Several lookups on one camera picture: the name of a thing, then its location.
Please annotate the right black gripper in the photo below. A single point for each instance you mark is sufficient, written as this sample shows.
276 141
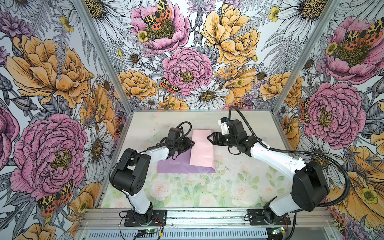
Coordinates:
217 137

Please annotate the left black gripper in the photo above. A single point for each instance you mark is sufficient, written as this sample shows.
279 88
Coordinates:
187 141

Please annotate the purple wrapping paper sheet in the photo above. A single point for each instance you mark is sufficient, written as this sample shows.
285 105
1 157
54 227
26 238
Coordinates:
200 159

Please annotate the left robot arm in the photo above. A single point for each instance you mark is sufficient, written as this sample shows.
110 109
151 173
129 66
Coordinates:
130 172

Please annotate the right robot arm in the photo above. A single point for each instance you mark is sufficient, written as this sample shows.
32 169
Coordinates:
309 185

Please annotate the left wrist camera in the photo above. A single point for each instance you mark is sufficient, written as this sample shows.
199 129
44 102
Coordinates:
173 135

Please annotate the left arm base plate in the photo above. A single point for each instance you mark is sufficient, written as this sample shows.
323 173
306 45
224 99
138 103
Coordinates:
153 218

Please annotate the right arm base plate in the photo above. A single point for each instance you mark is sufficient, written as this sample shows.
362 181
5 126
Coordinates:
261 217

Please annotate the white slotted cable duct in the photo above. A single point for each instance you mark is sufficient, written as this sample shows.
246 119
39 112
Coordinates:
184 234

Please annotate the aluminium front rail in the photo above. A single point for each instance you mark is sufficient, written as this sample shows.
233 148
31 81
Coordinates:
195 218

